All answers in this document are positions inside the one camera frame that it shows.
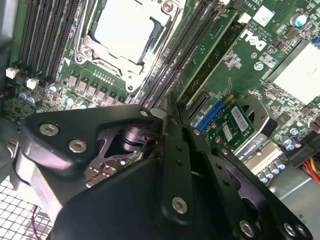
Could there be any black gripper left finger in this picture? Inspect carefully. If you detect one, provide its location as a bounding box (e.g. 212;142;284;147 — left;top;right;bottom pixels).
9;94;198;226

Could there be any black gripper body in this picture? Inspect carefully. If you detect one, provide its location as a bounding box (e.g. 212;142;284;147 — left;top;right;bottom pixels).
47;120;233;240

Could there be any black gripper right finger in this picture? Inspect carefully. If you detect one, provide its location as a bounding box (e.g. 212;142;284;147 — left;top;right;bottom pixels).
177;101;315;240

